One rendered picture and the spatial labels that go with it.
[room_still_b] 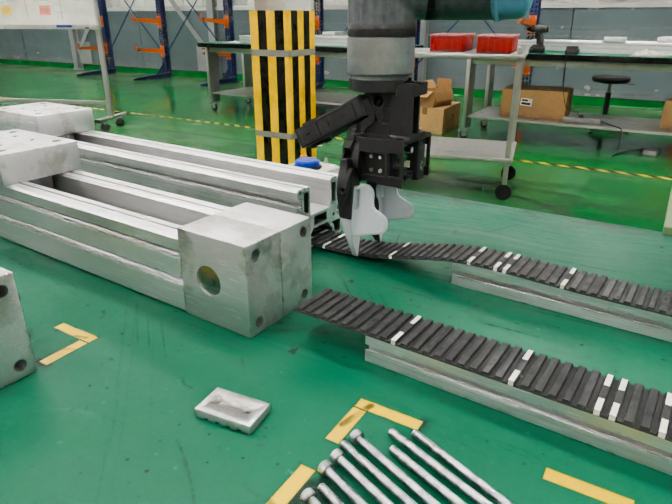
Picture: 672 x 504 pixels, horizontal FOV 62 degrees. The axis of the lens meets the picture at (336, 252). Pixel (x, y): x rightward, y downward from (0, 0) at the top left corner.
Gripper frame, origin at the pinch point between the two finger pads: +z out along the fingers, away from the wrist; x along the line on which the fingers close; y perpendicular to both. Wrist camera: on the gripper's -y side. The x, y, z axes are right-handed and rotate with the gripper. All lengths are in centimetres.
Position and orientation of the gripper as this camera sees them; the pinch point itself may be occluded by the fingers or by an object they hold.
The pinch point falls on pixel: (362, 238)
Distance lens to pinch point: 72.3
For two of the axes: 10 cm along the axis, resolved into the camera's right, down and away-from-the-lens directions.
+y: 8.3, 2.1, -5.2
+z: 0.1, 9.2, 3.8
